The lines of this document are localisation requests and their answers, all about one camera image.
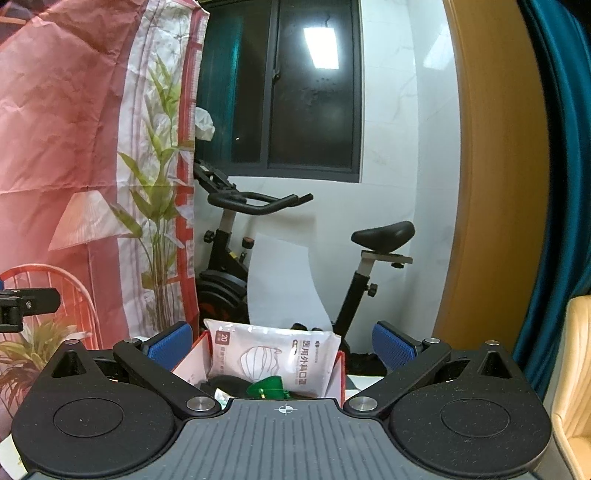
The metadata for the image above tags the black sleep eye mask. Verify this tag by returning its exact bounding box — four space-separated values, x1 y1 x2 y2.
197 375 252 399

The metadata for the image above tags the white face mask pack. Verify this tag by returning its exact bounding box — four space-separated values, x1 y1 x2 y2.
205 319 341 398

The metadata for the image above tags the green plush strawberry leaf toy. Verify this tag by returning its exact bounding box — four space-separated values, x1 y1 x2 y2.
246 375 290 400

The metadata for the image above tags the white plastic pouch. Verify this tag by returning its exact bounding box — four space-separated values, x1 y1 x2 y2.
213 388 233 409

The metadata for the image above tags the red strawberry cardboard box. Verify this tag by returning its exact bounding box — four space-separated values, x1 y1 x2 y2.
172 327 346 404

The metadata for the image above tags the green artificial plant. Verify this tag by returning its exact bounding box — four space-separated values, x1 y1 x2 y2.
1 317 93 417

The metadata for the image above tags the black exercise bike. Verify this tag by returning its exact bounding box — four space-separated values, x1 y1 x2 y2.
193 158 417 375

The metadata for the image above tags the white curved board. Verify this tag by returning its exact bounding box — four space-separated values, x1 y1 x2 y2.
247 234 332 331

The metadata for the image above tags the cream leather chair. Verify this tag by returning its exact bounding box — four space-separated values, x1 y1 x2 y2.
546 295 590 479

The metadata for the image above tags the dark window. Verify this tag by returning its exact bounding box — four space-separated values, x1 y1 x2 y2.
197 1 363 183

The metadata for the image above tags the blue curtain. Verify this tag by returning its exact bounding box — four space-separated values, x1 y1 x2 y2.
513 1 590 397

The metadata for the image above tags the red wire chair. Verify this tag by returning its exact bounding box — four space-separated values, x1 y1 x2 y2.
1 263 103 350

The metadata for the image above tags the wooden door frame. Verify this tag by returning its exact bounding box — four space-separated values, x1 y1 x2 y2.
434 1 549 350

